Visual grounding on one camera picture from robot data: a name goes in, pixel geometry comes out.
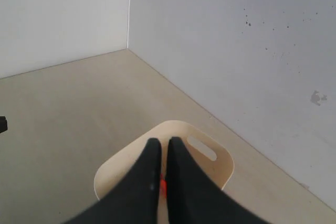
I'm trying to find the cream plastic bin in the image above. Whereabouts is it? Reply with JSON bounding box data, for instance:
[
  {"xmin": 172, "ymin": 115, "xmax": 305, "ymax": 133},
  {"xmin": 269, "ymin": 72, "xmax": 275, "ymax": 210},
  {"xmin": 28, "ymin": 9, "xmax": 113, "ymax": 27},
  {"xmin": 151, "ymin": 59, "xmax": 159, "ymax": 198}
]
[{"xmin": 94, "ymin": 120, "xmax": 234, "ymax": 199}]

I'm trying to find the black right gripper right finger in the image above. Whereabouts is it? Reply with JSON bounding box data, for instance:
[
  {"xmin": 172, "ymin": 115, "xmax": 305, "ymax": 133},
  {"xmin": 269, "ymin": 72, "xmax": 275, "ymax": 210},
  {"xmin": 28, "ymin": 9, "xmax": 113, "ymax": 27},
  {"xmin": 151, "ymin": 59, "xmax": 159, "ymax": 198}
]
[{"xmin": 166, "ymin": 137, "xmax": 267, "ymax": 223}]

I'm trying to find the orange cap tube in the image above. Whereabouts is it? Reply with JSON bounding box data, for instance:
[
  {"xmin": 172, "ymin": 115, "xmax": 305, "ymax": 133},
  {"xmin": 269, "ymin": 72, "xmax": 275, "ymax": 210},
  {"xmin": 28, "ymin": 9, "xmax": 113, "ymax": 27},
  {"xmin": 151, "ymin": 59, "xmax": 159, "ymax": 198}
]
[{"xmin": 160, "ymin": 173, "xmax": 167, "ymax": 199}]

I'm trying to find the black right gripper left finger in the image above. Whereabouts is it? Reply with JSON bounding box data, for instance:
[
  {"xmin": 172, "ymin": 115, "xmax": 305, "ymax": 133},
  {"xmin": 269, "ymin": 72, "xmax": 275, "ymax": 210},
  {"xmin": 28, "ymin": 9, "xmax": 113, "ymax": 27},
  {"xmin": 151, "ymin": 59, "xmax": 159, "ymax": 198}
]
[{"xmin": 66, "ymin": 138, "xmax": 162, "ymax": 224}]

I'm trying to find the black object at edge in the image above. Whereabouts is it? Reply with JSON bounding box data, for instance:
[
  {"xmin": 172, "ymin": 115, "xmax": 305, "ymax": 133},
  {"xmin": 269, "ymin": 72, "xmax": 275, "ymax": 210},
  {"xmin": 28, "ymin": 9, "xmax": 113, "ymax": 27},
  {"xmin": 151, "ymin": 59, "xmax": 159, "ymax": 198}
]
[{"xmin": 0, "ymin": 116, "xmax": 8, "ymax": 133}]

